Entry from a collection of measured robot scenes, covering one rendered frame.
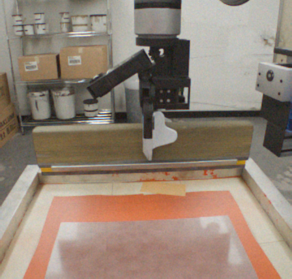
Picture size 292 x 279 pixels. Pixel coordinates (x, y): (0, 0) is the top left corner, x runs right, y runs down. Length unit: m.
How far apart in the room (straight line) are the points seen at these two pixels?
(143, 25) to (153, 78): 0.08
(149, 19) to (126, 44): 3.26
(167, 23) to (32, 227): 0.44
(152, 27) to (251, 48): 3.67
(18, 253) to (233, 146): 0.44
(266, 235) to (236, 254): 0.08
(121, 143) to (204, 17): 3.40
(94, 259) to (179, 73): 0.34
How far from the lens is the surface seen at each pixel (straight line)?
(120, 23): 3.66
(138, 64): 0.43
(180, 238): 0.51
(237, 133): 0.51
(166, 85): 0.43
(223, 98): 4.03
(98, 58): 3.22
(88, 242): 0.51
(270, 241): 0.55
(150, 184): 0.65
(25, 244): 0.54
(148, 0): 0.42
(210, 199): 0.62
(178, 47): 0.44
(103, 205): 0.59
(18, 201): 0.59
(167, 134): 0.46
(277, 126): 0.87
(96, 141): 0.48
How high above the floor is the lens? 1.32
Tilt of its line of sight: 24 degrees down
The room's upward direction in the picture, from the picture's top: straight up
